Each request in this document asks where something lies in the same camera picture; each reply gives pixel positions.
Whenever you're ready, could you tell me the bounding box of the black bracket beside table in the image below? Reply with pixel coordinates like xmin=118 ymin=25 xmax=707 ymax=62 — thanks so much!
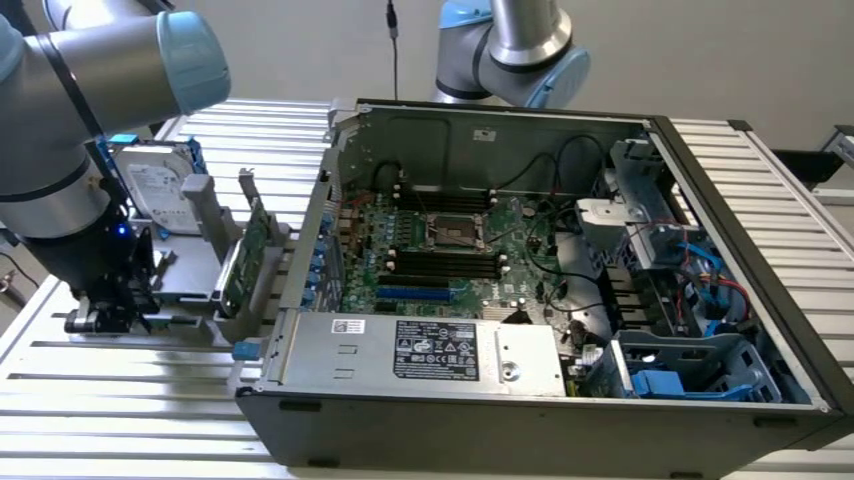
xmin=771 ymin=147 xmax=843 ymax=187

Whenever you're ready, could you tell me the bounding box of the long black looped wire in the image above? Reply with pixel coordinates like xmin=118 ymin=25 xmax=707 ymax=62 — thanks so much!
xmin=554 ymin=133 xmax=614 ymax=197

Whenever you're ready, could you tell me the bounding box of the short black looped wire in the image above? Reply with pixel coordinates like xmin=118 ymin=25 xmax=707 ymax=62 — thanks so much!
xmin=369 ymin=161 xmax=403 ymax=192

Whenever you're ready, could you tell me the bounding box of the grey front drive cage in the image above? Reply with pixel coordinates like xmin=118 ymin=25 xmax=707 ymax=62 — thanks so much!
xmin=584 ymin=328 xmax=796 ymax=402

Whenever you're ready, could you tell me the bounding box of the grey metal disk bay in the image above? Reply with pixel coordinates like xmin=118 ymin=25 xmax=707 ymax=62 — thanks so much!
xmin=574 ymin=138 xmax=710 ymax=284

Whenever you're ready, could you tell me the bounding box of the black open PC case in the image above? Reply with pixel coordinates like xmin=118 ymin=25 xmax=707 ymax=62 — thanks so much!
xmin=232 ymin=97 xmax=854 ymax=470

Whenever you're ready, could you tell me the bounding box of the black hanging cable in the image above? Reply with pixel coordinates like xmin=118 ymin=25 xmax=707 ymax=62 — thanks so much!
xmin=384 ymin=0 xmax=403 ymax=100

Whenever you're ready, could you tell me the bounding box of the blue disk carrier frame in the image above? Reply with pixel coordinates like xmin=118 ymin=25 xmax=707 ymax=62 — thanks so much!
xmin=94 ymin=132 xmax=205 ymax=221

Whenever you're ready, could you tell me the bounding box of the silver hard disk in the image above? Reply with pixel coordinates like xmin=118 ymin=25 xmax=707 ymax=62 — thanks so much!
xmin=110 ymin=143 xmax=201 ymax=236

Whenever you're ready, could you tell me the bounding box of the thin black wire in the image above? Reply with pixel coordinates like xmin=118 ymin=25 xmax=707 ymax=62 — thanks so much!
xmin=0 ymin=251 xmax=29 ymax=302

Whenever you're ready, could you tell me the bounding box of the green motherboard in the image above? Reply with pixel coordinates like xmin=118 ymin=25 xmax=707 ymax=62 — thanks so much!
xmin=325 ymin=192 xmax=583 ymax=327

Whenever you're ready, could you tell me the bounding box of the silver power supply unit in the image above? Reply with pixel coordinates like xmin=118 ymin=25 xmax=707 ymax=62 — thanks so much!
xmin=277 ymin=311 xmax=570 ymax=399

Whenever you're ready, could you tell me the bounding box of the black RAM slot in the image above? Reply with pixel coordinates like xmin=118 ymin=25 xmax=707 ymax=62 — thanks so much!
xmin=387 ymin=248 xmax=507 ymax=260
xmin=392 ymin=191 xmax=499 ymax=200
xmin=384 ymin=269 xmax=507 ymax=281
xmin=392 ymin=197 xmax=499 ymax=206
xmin=385 ymin=262 xmax=507 ymax=274
xmin=392 ymin=184 xmax=499 ymax=194
xmin=392 ymin=203 xmax=499 ymax=212
xmin=385 ymin=255 xmax=507 ymax=267

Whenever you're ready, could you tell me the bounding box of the CPU socket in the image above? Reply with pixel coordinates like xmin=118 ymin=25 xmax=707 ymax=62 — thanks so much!
xmin=416 ymin=211 xmax=493 ymax=250

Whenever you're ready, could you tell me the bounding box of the green graphics card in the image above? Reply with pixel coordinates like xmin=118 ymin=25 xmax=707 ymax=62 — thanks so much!
xmin=212 ymin=168 xmax=281 ymax=321

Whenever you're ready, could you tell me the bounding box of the blue expansion slot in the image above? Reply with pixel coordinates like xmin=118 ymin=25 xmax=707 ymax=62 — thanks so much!
xmin=375 ymin=286 xmax=451 ymax=300

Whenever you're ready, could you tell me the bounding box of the blue drive cage clip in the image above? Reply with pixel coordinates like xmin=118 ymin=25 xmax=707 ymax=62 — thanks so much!
xmin=628 ymin=369 xmax=687 ymax=400

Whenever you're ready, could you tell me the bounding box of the grey parts rack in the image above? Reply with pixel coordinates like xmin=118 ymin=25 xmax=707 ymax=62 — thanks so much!
xmin=65 ymin=172 xmax=303 ymax=347

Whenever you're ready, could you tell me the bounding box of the blue wire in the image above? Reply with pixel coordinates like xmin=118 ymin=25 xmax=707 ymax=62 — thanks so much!
xmin=671 ymin=239 xmax=730 ymax=342

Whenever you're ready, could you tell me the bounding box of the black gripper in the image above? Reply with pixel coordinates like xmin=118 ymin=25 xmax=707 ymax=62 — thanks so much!
xmin=26 ymin=212 xmax=163 ymax=336

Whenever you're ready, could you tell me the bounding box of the red wire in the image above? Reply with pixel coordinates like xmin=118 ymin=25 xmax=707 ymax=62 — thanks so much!
xmin=704 ymin=278 xmax=754 ymax=322

